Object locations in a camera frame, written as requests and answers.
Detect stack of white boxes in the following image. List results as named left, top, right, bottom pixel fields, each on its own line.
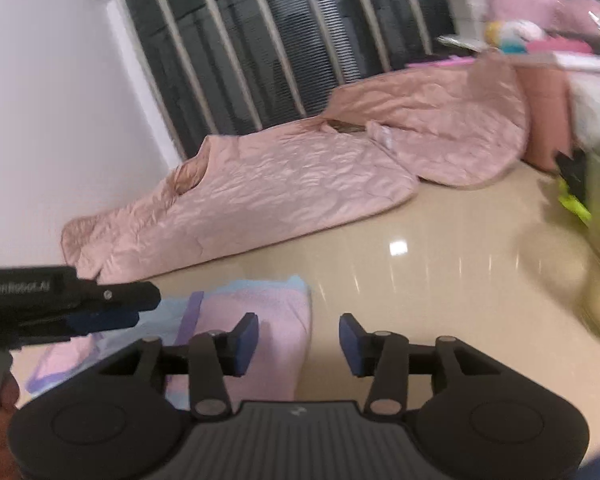
left=447, top=0, right=526, bottom=36

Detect pink pillow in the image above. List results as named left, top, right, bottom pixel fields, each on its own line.
left=485, top=0, right=581, bottom=36

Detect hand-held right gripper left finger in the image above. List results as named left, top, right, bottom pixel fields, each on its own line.
left=100, top=312, right=259, bottom=421

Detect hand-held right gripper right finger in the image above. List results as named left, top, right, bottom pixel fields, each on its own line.
left=339, top=312, right=501, bottom=421

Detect pink and blue small garment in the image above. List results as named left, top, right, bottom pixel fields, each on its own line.
left=27, top=275, right=313, bottom=411

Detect window with dark blinds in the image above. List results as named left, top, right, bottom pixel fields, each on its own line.
left=115, top=0, right=476, bottom=156

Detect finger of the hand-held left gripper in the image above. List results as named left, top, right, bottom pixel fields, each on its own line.
left=75, top=281, right=162, bottom=313
left=10, top=310, right=140, bottom=347

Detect pink quilted jacket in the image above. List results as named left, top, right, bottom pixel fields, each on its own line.
left=60, top=55, right=531, bottom=286

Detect pink flat box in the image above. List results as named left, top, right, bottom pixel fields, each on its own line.
left=405, top=55, right=476, bottom=72

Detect white and yellow plush toy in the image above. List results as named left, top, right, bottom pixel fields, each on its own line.
left=484, top=19, right=548, bottom=56

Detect metal window bars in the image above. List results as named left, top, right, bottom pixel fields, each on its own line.
left=77, top=0, right=481, bottom=161

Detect neon yellow black cloth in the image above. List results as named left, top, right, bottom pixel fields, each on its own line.
left=555, top=150, right=593, bottom=228

